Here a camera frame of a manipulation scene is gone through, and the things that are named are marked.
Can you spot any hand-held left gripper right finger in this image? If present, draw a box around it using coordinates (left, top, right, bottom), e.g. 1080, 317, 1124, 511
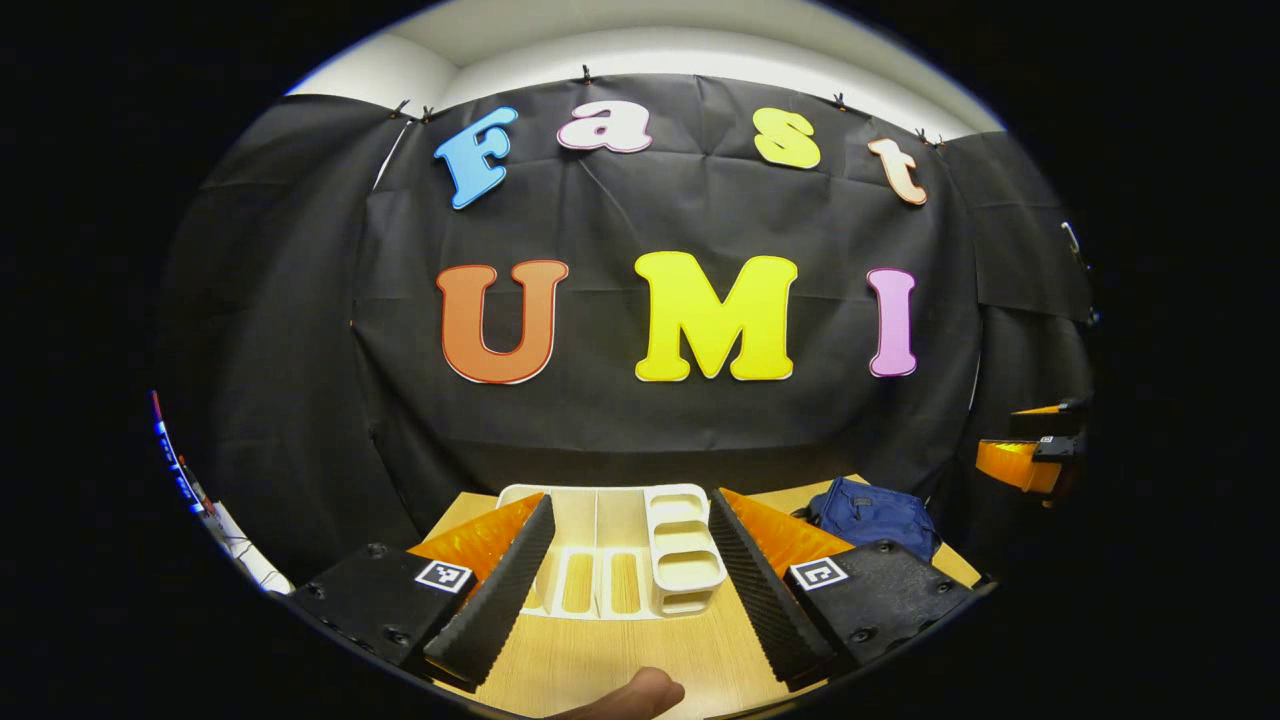
707, 487, 979, 694

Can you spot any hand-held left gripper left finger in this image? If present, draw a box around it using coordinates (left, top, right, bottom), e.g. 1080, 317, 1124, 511
288, 493, 557, 691

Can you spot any white plastic bookshelf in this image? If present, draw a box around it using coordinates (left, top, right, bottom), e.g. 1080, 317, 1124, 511
495, 483, 729, 622

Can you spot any blue schoolbag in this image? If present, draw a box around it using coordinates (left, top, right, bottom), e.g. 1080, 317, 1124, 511
798, 476, 943, 564

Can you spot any cluttered side table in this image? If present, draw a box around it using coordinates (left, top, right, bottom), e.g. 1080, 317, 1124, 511
148, 390, 293, 595

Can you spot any black backdrop cloth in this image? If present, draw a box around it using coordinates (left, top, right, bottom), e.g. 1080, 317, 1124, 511
155, 72, 1096, 586

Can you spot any row of black cloth clips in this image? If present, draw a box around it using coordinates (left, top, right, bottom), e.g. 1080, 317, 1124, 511
390, 65, 946, 149

